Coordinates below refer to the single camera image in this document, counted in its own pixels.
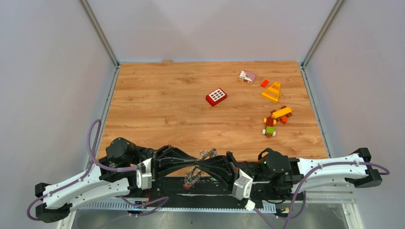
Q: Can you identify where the yellow triangular toy frame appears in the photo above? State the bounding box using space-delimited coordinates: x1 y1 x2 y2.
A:
261 82 281 103

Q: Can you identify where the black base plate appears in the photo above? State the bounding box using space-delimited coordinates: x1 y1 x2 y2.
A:
130 177 293 208

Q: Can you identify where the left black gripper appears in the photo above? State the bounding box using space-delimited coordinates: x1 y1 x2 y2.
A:
130 145 199 179

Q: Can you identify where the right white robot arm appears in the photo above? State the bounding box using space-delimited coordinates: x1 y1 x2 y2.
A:
195 148 382 200

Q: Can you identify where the grey slotted cable duct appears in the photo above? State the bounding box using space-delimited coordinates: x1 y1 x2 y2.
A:
80 199 277 213

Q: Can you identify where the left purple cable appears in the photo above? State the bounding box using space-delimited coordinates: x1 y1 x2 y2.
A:
26 119 170 222

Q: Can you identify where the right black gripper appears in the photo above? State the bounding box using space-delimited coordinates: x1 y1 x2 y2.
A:
195 151 271 195

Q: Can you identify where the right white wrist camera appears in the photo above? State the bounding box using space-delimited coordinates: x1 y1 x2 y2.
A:
232 169 256 211

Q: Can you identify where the small red toy brick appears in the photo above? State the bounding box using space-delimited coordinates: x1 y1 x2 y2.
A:
261 79 269 88

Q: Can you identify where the pink roof toy house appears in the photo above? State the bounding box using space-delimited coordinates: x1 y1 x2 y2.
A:
237 70 256 84

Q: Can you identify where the large grey toothed keyring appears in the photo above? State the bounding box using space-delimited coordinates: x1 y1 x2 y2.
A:
184 148 218 187

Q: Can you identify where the red window toy brick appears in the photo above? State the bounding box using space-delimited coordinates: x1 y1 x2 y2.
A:
205 88 227 107

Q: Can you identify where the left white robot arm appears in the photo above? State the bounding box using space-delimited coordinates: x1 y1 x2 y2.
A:
34 138 197 223

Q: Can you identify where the yellow orange toy car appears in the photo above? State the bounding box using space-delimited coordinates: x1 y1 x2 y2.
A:
270 105 293 122

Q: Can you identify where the red green toy vehicle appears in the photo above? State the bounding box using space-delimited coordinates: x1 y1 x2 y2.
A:
261 116 277 138

